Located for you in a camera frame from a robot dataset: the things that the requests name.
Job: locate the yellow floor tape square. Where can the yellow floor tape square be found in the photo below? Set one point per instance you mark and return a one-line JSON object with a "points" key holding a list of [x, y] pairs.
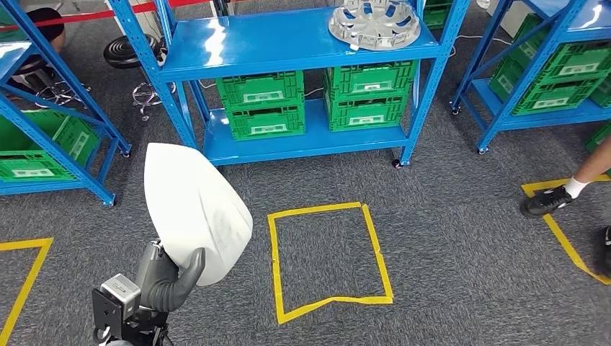
{"points": [[568, 241], [315, 208], [28, 245]]}

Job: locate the black round stool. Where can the black round stool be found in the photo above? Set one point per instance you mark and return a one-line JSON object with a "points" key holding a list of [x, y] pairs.
{"points": [[36, 67], [126, 52]]}

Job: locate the black barrier post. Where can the black barrier post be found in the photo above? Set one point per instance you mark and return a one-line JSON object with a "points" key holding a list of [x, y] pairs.
{"points": [[220, 7]]}

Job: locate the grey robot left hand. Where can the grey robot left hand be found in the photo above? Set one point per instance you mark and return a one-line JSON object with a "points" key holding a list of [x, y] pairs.
{"points": [[150, 277]]}

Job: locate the person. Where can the person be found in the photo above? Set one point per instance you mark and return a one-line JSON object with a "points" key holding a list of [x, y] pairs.
{"points": [[544, 203], [45, 24]]}

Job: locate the white curved car panel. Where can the white curved car panel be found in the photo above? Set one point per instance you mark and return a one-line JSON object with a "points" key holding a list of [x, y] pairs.
{"points": [[191, 210]]}

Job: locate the red barrier belt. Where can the red barrier belt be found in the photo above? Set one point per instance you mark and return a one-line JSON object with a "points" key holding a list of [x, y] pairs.
{"points": [[95, 14]]}

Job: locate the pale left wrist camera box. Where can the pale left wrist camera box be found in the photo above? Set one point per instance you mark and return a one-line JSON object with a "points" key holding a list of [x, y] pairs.
{"points": [[119, 286]]}

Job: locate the silver wheel hubcap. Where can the silver wheel hubcap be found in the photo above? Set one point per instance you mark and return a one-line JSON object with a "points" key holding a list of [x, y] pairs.
{"points": [[377, 24]]}

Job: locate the blue metal shelf rack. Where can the blue metal shelf rack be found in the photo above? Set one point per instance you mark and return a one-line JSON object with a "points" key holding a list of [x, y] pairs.
{"points": [[489, 107], [84, 95], [286, 43]]}

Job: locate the white table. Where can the white table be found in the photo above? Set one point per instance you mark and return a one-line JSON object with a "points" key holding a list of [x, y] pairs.
{"points": [[513, 19]]}

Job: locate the green open plastic crate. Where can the green open plastic crate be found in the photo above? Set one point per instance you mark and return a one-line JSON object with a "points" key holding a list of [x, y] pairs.
{"points": [[57, 126]]}

